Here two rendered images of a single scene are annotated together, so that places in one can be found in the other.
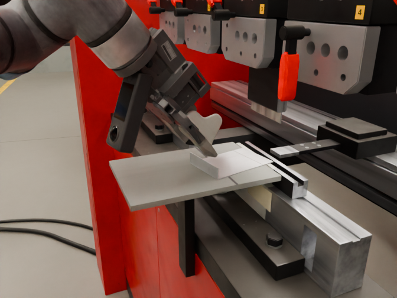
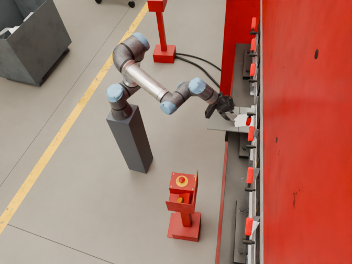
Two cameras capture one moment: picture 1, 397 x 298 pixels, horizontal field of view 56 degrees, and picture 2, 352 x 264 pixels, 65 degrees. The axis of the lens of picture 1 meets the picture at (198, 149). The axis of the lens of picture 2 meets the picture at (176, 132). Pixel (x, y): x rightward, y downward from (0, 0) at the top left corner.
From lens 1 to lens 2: 1.14 m
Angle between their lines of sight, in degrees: 44
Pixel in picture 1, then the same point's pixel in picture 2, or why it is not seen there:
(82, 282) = not seen: hidden behind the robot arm
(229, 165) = (242, 121)
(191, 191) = (224, 129)
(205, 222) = not seen: hidden behind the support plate
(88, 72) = (229, 24)
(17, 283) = not seen: hidden behind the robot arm
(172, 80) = (222, 106)
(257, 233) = (242, 143)
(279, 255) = (242, 152)
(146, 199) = (211, 127)
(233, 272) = (230, 150)
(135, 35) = (212, 100)
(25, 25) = (188, 94)
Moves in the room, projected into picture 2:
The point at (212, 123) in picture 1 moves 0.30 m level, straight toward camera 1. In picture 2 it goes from (233, 116) to (205, 156)
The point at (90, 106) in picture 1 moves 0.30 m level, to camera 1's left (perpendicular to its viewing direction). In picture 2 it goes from (227, 39) to (194, 29)
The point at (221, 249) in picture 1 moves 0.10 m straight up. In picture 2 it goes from (232, 142) to (233, 132)
